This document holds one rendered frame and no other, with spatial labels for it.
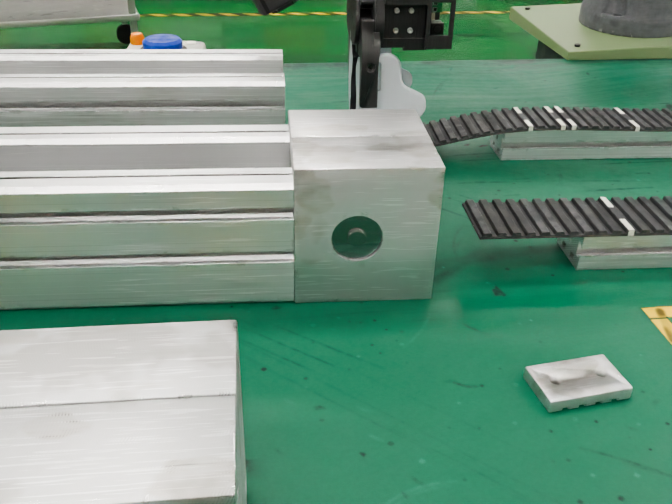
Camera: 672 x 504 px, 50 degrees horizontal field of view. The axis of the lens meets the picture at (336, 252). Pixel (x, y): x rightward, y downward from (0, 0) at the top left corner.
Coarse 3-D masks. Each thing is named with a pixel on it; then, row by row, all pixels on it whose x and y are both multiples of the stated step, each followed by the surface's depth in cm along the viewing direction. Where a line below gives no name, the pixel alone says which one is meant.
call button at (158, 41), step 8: (144, 40) 73; (152, 40) 73; (160, 40) 73; (168, 40) 73; (176, 40) 73; (144, 48) 73; (152, 48) 72; (160, 48) 72; (168, 48) 72; (176, 48) 73
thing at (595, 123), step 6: (576, 108) 69; (588, 108) 70; (576, 114) 69; (582, 114) 68; (588, 114) 69; (594, 114) 68; (582, 120) 67; (588, 120) 67; (594, 120) 67; (600, 120) 67; (588, 126) 66; (594, 126) 66; (600, 126) 66; (606, 126) 66
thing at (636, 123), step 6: (618, 108) 70; (624, 108) 70; (618, 114) 69; (624, 114) 69; (630, 114) 69; (624, 120) 68; (630, 120) 67; (636, 120) 68; (642, 120) 67; (630, 126) 67; (636, 126) 66; (642, 126) 66; (648, 126) 66
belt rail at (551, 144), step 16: (496, 144) 69; (512, 144) 67; (528, 144) 67; (544, 144) 68; (560, 144) 68; (576, 144) 68; (592, 144) 68; (608, 144) 68; (624, 144) 68; (640, 144) 68; (656, 144) 69
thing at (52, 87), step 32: (0, 64) 63; (32, 64) 63; (64, 64) 64; (96, 64) 64; (128, 64) 64; (160, 64) 64; (192, 64) 64; (224, 64) 65; (256, 64) 65; (0, 96) 57; (32, 96) 57; (64, 96) 58; (96, 96) 58; (128, 96) 58; (160, 96) 58; (192, 96) 59; (224, 96) 59; (256, 96) 59
